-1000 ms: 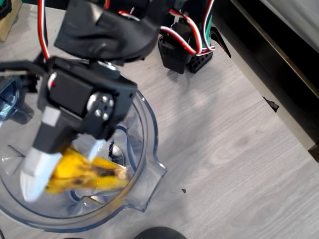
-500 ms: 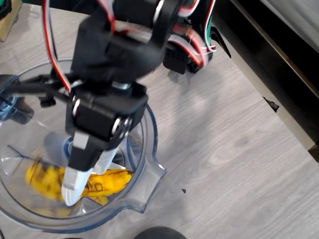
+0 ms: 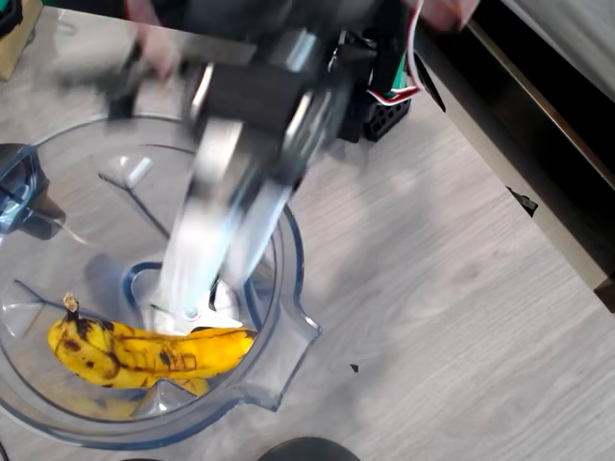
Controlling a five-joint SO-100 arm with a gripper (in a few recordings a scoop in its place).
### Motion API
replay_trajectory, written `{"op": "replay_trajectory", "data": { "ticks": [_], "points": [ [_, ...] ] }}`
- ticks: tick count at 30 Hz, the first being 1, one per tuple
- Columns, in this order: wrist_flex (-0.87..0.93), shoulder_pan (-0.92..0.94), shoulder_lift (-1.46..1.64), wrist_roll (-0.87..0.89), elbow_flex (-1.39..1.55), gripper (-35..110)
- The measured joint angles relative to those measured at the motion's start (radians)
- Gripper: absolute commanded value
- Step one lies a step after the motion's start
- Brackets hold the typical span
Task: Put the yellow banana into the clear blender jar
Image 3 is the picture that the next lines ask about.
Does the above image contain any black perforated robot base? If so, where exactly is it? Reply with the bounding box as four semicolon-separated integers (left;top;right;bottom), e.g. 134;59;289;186
343;31;414;144

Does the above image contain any black clamp handle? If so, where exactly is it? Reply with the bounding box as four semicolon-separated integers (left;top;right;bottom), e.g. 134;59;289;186
413;50;448;114

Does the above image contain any dark brown furniture corner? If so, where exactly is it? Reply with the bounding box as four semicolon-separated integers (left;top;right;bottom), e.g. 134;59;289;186
593;273;615;314

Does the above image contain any green table clamp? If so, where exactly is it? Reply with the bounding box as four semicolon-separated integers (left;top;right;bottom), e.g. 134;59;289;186
381;45;415;95

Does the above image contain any black round lid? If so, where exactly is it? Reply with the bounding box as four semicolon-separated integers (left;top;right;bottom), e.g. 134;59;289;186
258;436;361;461

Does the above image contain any black object on box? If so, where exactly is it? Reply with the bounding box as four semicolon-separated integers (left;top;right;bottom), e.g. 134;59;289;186
0;0;24;36

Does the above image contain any spotted yellow banana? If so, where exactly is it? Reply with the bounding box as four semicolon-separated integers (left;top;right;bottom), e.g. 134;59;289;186
46;292;258;389

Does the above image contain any dark metal rail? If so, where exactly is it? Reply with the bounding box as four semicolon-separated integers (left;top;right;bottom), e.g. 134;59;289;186
468;18;615;191

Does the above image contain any black table edge clip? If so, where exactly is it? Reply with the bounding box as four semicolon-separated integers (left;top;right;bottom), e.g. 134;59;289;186
506;185;539;217

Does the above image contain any clear plastic blender jar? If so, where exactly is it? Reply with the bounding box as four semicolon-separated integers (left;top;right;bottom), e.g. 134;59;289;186
0;112;324;450

